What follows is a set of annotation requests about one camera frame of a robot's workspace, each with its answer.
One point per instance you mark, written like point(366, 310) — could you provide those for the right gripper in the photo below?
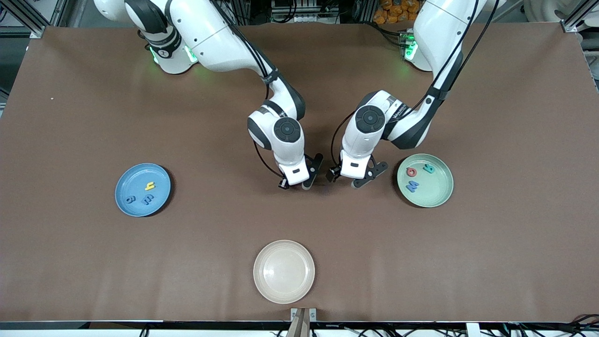
point(283, 184)

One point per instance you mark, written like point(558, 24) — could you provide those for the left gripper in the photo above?
point(334, 174)

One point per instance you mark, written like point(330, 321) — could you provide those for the red letter Q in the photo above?
point(407, 172)

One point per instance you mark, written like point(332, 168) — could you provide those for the blue letter M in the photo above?
point(412, 186)

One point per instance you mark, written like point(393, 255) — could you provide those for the teal letter R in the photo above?
point(428, 169)

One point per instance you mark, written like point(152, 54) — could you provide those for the blue letter e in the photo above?
point(148, 200)

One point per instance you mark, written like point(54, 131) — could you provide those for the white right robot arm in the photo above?
point(215, 32)

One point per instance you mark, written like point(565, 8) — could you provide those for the beige plate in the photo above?
point(284, 271)

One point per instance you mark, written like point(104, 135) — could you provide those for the green plate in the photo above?
point(433, 194)

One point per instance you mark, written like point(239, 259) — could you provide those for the blue plate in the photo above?
point(135, 180)

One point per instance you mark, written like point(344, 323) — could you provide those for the orange snack bags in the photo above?
point(386, 14)

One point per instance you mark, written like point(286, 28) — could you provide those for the brown table cover sheet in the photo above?
point(514, 257)

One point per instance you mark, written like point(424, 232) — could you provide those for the metal mount bracket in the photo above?
point(303, 314)

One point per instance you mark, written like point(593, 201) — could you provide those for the aluminium frame profile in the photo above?
point(572, 25)
point(18, 14)

